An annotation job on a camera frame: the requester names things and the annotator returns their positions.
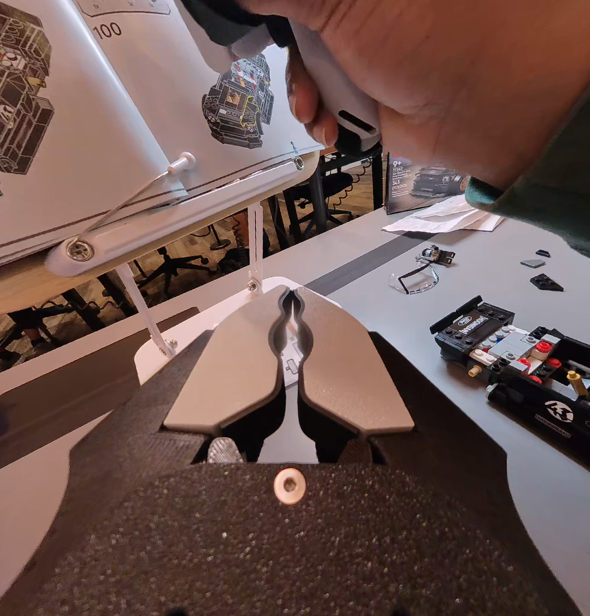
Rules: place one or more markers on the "small black lego assembly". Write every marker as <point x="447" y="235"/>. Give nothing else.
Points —
<point x="436" y="255"/>

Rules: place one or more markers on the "black wedge lego plate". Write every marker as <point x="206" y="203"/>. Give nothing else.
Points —
<point x="546" y="283"/>

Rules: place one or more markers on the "crumpled white paper bag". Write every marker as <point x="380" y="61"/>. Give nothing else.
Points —
<point x="444" y="217"/>

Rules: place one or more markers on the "lego car model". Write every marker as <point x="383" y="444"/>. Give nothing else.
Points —
<point x="526" y="366"/>

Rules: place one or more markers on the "lego instruction booklet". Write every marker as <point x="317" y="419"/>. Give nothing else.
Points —
<point x="112" y="106"/>

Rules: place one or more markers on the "black office chair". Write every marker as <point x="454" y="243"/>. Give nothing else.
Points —
<point x="314" y="197"/>

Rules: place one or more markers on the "grey wedge lego piece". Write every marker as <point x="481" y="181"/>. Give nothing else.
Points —
<point x="534" y="263"/>

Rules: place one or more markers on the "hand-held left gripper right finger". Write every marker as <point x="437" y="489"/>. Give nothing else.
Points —
<point x="358" y="380"/>

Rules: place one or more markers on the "clear lego windshield piece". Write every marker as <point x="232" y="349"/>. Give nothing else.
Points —
<point x="415" y="281"/>

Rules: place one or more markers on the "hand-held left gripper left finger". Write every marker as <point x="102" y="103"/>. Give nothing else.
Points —
<point x="228" y="371"/>

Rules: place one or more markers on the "white stand rod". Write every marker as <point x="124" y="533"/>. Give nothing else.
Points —
<point x="254" y="245"/>
<point x="146" y="313"/>

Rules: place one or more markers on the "lego set box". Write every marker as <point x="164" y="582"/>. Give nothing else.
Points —
<point x="425" y="183"/>

